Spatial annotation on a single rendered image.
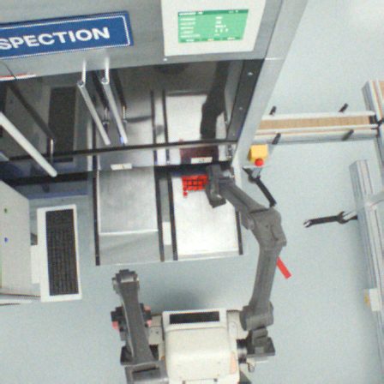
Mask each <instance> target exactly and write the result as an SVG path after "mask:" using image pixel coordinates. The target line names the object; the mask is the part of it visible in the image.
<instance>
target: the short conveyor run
mask: <svg viewBox="0 0 384 384"><path fill-rule="evenodd" d="M347 107H348V104H346V103H344V106H342V107H341V109H340V110H339V112H325V113H314V114H313V113H303V114H292V115H287V114H281V115H275V112H276V110H277V109H276V106H275V105H274V106H273V108H272V109H271V111H270V113H269V115H268V116H263V117H262V119H261V122H260V124H259V126H258V130H257V132H256V134H255V138H254V140H253V141H265V142H266V143H267V144H268V146H269V147H272V146H284V145H295V144H305V143H308V144H316V143H327V142H338V141H342V142H348V141H368V140H372V139H373V138H374V137H375V136H377V135H378V133H377V129H376V127H377V126H378V125H377V124H375V120H374V114H375V113H374V112H372V111H359V112H357V111H348V112H345V110H346V108H347Z"/></svg>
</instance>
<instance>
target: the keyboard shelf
mask: <svg viewBox="0 0 384 384"><path fill-rule="evenodd" d="M70 208H73V211H74V222H75V251H76V265H77V271H78V291H79V294H73V295H66V296H64V295H59V296H52V297H50V296H49V281H48V261H47V253H46V225H45V212H47V211H54V210H62V209H70ZM37 218H38V245H34V246H31V261H32V284H38V283H40V296H41V298H40V301H41V302H43V303H44V302H50V301H53V302H58V301H65V300H71V301H72V300H79V299H82V288H81V270H80V250H79V235H78V230H77V212H76V205H75V204H71V205H62V206H55V207H41V208H37Z"/></svg>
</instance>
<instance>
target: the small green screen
mask: <svg viewBox="0 0 384 384"><path fill-rule="evenodd" d="M265 3H266V0H161V7H162V25H163V35H164V45H165V55H166V56H179V55H192V54H204V53H217V52H230V51H233V52H242V51H252V50H253V48H254V45H255V41H256V37H257V36H256V34H257V32H258V28H259V26H260V23H261V15H262V12H263V10H264V6H265Z"/></svg>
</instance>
